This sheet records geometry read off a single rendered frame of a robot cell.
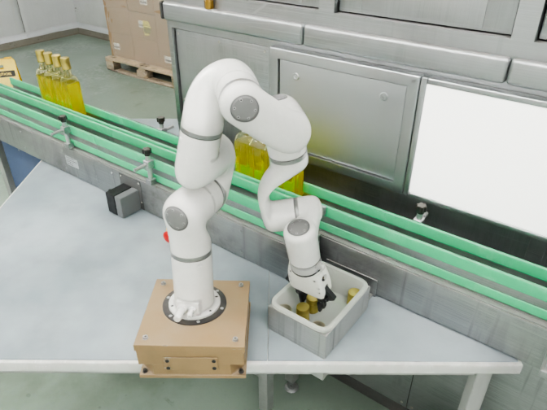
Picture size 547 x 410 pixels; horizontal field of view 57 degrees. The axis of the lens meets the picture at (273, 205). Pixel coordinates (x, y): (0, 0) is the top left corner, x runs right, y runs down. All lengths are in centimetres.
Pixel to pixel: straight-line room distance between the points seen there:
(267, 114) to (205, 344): 54
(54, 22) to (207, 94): 681
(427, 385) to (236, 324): 89
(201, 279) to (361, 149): 61
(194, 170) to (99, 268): 66
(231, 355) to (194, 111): 55
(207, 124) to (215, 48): 78
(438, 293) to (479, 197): 27
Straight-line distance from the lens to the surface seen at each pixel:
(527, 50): 127
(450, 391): 187
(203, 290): 119
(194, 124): 98
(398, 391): 199
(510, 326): 133
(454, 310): 135
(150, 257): 159
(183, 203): 107
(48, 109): 228
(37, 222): 188
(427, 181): 141
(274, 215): 115
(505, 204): 137
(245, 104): 90
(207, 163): 102
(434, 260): 132
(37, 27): 764
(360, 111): 143
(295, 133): 95
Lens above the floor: 171
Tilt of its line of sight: 32 degrees down
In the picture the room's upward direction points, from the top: straight up
